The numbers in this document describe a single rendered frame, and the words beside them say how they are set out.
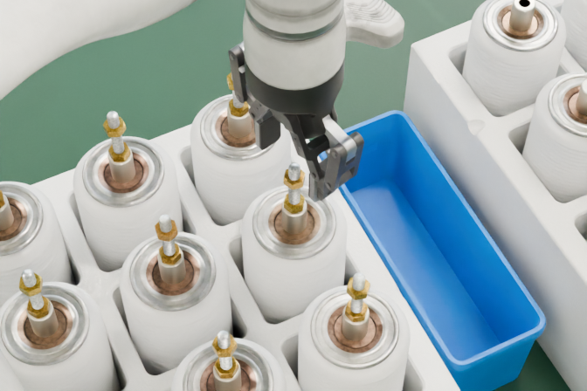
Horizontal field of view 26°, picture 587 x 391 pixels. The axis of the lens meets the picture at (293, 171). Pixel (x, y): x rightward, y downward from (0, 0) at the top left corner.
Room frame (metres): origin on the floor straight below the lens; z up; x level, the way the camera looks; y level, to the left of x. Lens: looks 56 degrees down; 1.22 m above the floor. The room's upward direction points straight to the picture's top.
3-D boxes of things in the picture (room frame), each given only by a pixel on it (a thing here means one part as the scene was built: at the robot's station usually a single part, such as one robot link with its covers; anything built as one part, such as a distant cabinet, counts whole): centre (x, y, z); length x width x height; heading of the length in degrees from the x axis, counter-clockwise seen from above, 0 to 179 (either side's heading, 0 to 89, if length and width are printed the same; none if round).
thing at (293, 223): (0.61, 0.00, 0.26); 0.02 x 0.02 x 0.03
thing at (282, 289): (0.61, 0.00, 0.16); 0.10 x 0.10 x 0.18
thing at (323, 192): (0.57, -0.03, 0.37); 0.03 x 0.01 x 0.05; 40
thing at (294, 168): (0.61, 0.00, 0.30); 0.01 x 0.01 x 0.08
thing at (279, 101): (0.61, 0.00, 0.45); 0.08 x 0.08 x 0.09
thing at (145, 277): (0.56, 0.11, 0.25); 0.08 x 0.08 x 0.01
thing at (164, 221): (0.56, 0.11, 0.30); 0.01 x 0.01 x 0.08
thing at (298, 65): (0.62, -0.02, 0.52); 0.11 x 0.09 x 0.06; 130
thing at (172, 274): (0.56, 0.11, 0.26); 0.02 x 0.02 x 0.03
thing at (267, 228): (0.61, 0.00, 0.25); 0.08 x 0.08 x 0.01
